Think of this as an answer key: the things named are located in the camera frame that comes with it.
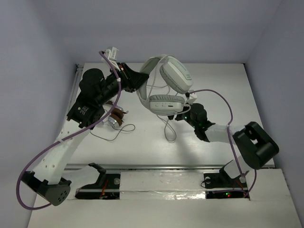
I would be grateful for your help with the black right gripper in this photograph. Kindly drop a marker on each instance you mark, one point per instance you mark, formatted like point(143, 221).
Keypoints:
point(179, 118)

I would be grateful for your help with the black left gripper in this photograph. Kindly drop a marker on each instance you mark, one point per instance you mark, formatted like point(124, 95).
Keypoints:
point(127, 77)

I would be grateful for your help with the white over-ear headphones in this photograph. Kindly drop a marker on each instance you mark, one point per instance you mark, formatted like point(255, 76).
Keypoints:
point(163, 95)

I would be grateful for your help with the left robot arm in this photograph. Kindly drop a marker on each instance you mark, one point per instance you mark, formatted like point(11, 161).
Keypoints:
point(47, 178)

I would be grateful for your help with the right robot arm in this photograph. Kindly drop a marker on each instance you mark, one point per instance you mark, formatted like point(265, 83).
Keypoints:
point(251, 145)

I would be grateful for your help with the brown over-ear headphones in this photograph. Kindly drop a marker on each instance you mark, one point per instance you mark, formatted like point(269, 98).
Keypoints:
point(115, 119)

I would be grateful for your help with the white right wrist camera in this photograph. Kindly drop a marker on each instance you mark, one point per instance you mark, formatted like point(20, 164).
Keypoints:
point(190, 98)

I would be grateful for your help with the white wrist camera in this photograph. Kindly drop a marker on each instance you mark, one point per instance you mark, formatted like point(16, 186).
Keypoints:
point(190, 98)
point(111, 54)

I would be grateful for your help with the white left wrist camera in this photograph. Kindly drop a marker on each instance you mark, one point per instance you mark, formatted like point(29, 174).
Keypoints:
point(111, 54)

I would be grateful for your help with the aluminium rail left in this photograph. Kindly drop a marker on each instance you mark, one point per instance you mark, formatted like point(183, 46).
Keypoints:
point(78, 74)

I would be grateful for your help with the aluminium rail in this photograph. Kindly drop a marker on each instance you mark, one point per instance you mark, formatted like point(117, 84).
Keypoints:
point(78, 74)
point(72, 167)

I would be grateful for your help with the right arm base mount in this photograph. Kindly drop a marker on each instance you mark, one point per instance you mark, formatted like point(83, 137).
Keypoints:
point(219, 185)

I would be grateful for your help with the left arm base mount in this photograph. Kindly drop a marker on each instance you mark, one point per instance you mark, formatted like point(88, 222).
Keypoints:
point(106, 187)

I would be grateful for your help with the aluminium rail front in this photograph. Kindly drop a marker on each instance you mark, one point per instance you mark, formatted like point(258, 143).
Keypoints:
point(72, 167)

